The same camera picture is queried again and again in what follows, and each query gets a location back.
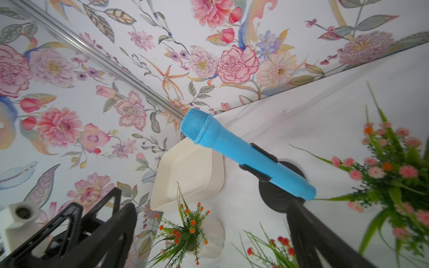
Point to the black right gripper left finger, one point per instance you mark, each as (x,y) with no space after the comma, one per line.
(108,245)

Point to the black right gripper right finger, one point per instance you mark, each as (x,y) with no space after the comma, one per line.
(313,242)

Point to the red flower potted plant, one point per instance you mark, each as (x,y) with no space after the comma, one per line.
(267,251)

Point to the orange flower potted plant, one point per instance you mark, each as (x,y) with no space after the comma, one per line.
(197,234)

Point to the pink flower potted plant back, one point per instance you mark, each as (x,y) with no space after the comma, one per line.
(396,177)

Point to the cream plastic storage box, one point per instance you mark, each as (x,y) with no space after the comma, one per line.
(199,173)

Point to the black microphone stand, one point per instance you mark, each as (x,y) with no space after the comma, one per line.
(273,196)

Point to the blue toy microphone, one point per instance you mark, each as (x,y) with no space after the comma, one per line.
(204,130)

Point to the aluminium corner post left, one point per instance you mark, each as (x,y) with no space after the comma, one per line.
(62,33)

